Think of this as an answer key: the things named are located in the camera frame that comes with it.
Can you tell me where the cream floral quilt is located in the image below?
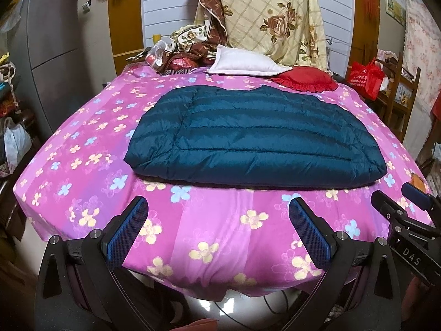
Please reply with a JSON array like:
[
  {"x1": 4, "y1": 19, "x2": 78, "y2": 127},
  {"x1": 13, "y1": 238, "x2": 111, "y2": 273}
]
[{"x1": 193, "y1": 0, "x2": 333, "y2": 71}]

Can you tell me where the red shopping bag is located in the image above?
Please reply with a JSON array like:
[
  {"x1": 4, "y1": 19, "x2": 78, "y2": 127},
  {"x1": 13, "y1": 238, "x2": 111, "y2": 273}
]
[{"x1": 348, "y1": 58, "x2": 386, "y2": 101}]

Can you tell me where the teal down jacket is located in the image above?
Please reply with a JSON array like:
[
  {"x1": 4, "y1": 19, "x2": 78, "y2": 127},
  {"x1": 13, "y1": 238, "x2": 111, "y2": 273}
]
[{"x1": 123, "y1": 84, "x2": 387, "y2": 189}]

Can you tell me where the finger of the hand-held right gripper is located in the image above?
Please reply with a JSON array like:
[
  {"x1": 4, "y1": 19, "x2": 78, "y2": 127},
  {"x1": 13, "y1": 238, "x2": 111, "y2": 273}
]
[
  {"x1": 371, "y1": 189, "x2": 416, "y2": 230},
  {"x1": 401, "y1": 182, "x2": 441, "y2": 212}
]

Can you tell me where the brown floral cloth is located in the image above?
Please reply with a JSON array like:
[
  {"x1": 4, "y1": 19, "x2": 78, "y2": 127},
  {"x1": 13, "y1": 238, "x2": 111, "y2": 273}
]
[{"x1": 157, "y1": 0, "x2": 228, "y2": 74}]

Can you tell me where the red ruffled pillow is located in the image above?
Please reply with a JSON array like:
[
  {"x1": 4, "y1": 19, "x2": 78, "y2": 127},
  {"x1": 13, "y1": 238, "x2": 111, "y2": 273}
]
[{"x1": 270, "y1": 65, "x2": 339, "y2": 93}]

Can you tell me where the wooden chair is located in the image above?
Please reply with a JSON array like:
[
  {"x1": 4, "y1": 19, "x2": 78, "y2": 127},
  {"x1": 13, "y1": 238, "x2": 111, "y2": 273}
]
[{"x1": 374, "y1": 53, "x2": 421, "y2": 142}]

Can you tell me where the framed wall picture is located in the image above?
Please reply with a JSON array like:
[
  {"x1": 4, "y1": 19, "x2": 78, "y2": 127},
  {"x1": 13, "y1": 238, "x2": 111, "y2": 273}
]
[{"x1": 384, "y1": 0, "x2": 407, "y2": 26}]

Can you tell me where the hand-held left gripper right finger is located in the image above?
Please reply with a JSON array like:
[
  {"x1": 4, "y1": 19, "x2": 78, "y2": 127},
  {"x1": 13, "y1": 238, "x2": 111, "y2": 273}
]
[{"x1": 289, "y1": 196, "x2": 412, "y2": 331}]

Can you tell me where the white plastic bag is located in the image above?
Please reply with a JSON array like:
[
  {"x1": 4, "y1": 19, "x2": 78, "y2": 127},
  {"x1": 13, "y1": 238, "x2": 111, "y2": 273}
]
[{"x1": 3, "y1": 117, "x2": 33, "y2": 175}]

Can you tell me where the black floor cable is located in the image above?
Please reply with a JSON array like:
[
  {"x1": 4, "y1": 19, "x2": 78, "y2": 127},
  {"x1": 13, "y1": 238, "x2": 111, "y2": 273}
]
[{"x1": 207, "y1": 290, "x2": 311, "y2": 331}]

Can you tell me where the pink floral hanging cloth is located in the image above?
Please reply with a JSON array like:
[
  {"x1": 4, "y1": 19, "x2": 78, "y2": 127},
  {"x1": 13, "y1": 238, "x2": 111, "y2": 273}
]
[{"x1": 403, "y1": 0, "x2": 441, "y2": 121}]

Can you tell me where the grey refrigerator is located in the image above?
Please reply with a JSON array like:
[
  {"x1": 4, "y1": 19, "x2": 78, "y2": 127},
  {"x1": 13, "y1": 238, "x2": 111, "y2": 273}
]
[{"x1": 7, "y1": 0, "x2": 83, "y2": 138}]

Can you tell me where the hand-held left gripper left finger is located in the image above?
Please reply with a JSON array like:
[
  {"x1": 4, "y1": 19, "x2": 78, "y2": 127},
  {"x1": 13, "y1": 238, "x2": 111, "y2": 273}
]
[{"x1": 34, "y1": 195, "x2": 149, "y2": 331}]

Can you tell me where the pink floral bed sheet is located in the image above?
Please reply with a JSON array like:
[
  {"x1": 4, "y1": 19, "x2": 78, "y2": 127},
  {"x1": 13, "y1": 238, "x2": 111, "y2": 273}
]
[{"x1": 13, "y1": 65, "x2": 435, "y2": 299}]

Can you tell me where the white pillow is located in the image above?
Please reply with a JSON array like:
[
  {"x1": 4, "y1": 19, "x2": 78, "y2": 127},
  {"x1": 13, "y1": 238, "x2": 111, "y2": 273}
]
[{"x1": 207, "y1": 45, "x2": 292, "y2": 77}]

